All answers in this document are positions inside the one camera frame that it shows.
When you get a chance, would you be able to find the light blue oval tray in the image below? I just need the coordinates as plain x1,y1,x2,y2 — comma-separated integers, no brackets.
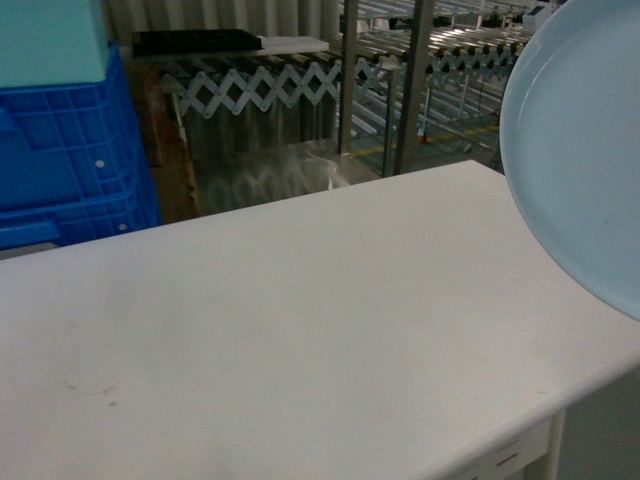
500,1,639,318

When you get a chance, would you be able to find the black tray on conveyor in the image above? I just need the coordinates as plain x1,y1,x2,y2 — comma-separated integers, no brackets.
131,29,263,56

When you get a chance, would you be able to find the expandable roller conveyor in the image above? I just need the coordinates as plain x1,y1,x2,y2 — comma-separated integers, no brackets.
159,14,532,136

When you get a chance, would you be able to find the blue crate top right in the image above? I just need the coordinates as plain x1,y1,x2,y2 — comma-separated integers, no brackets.
1,46,147,211

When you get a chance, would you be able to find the blue crate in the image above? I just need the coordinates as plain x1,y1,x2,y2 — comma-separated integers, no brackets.
1,46,147,211
1,182,162,250

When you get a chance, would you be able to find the blue crate bottom right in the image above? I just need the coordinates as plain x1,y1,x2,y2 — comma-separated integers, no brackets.
1,182,162,250

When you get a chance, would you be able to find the teal plastic box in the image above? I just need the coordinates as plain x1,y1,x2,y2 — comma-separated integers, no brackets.
1,1,109,88

